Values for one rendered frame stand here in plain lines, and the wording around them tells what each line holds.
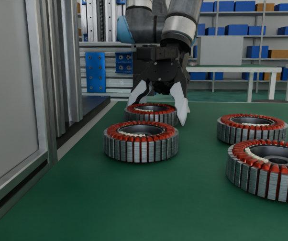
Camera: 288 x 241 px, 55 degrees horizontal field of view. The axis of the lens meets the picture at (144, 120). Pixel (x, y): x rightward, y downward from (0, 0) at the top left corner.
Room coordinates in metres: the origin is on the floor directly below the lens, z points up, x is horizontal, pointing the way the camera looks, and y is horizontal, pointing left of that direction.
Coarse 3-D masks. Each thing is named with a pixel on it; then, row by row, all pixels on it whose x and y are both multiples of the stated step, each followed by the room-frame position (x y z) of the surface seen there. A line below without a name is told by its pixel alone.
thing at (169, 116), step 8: (136, 104) 0.60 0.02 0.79; (144, 104) 0.61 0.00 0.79; (160, 104) 0.60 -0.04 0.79; (128, 112) 0.54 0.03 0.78; (136, 112) 0.53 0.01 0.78; (144, 112) 0.52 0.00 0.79; (152, 112) 0.52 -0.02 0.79; (160, 112) 0.52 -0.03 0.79; (168, 112) 0.53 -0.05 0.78; (176, 112) 0.55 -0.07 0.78; (128, 120) 0.54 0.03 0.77; (136, 120) 0.52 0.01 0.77; (152, 120) 0.51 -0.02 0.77; (160, 120) 0.52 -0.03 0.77; (168, 120) 0.53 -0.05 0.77; (176, 120) 0.55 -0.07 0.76
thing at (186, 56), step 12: (168, 36) 0.64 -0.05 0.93; (180, 36) 0.64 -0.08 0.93; (180, 48) 0.66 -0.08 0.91; (156, 60) 0.64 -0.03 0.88; (168, 60) 0.62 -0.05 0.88; (180, 60) 0.67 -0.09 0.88; (156, 72) 0.62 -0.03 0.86; (168, 72) 0.60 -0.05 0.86; (156, 84) 0.62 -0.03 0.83; (168, 84) 0.60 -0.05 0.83
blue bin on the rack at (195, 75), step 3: (189, 72) 6.79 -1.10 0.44; (192, 72) 6.59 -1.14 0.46; (195, 72) 6.59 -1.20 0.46; (198, 72) 6.59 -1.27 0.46; (201, 72) 6.58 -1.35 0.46; (204, 72) 6.58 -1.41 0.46; (192, 75) 6.59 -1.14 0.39; (195, 75) 6.59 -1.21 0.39; (198, 75) 6.59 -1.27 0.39; (201, 75) 6.58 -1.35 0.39; (204, 75) 6.58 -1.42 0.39; (192, 78) 6.59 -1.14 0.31; (195, 78) 6.59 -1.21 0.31; (198, 78) 6.59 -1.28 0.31; (201, 78) 6.58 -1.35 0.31; (204, 78) 6.58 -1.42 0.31
